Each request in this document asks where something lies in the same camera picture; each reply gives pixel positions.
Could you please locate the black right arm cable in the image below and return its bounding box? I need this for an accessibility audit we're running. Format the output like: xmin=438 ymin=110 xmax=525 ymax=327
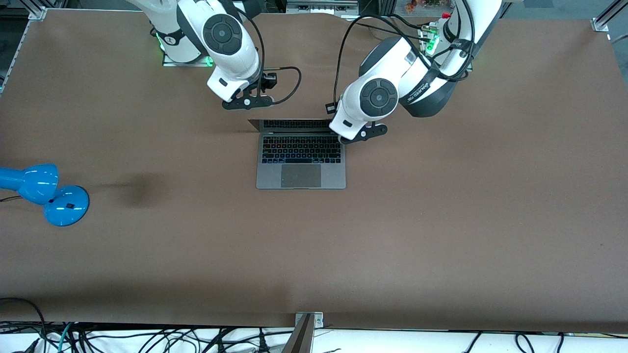
xmin=231 ymin=2 xmax=302 ymax=105

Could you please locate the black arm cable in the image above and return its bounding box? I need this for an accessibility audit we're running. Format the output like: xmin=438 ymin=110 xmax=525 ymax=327
xmin=326 ymin=15 xmax=474 ymax=116
xmin=231 ymin=2 xmax=302 ymax=105

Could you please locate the black looped floor cable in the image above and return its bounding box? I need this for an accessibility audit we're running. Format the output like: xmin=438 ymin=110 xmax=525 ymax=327
xmin=0 ymin=297 xmax=47 ymax=353

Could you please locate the aluminium frame post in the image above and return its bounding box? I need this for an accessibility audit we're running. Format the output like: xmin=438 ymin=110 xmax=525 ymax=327
xmin=282 ymin=314 xmax=314 ymax=353

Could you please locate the aluminium frame corner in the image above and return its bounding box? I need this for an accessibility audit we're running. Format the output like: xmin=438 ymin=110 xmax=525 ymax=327
xmin=19 ymin=0 xmax=69 ymax=21
xmin=591 ymin=0 xmax=628 ymax=33

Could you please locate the teal cable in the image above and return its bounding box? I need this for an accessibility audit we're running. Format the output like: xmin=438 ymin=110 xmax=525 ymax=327
xmin=56 ymin=322 xmax=75 ymax=353

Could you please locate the grey laptop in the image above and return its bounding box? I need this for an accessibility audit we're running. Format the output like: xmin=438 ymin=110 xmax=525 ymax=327
xmin=248 ymin=118 xmax=347 ymax=190

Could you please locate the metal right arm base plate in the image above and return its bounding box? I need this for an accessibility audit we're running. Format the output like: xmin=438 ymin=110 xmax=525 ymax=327
xmin=162 ymin=53 xmax=214 ymax=68

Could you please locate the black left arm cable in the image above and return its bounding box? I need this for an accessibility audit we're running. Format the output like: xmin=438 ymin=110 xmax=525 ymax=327
xmin=326 ymin=15 xmax=474 ymax=116

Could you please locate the metal corner bracket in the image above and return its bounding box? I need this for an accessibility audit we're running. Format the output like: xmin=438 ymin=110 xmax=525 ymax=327
xmin=294 ymin=312 xmax=324 ymax=328

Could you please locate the grey power strip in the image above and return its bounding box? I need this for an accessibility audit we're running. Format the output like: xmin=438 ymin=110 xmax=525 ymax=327
xmin=286 ymin=0 xmax=360 ymax=16

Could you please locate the blue desk lamp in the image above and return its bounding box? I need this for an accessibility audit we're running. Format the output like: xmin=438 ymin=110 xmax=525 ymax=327
xmin=0 ymin=163 xmax=90 ymax=227

